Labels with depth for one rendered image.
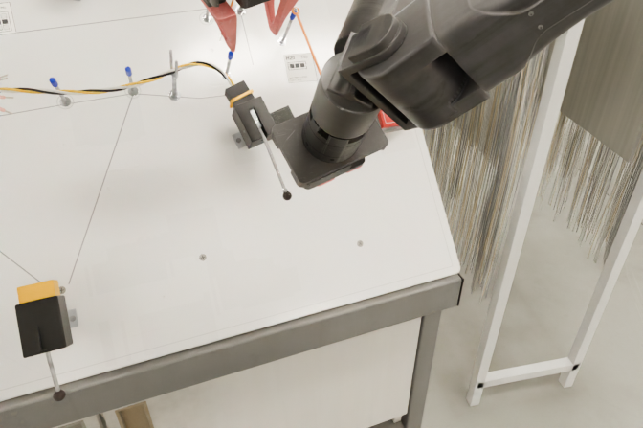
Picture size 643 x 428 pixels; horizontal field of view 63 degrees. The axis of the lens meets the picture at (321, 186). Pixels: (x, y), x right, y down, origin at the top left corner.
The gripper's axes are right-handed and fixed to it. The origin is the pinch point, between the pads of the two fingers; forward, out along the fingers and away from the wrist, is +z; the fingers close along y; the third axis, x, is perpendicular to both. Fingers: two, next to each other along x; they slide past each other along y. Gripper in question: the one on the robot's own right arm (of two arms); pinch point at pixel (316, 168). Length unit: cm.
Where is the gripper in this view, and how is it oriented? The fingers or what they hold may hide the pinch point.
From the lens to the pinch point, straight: 60.4
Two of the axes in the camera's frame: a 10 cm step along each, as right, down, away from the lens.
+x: 4.7, 8.5, -2.1
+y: -8.6, 4.0, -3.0
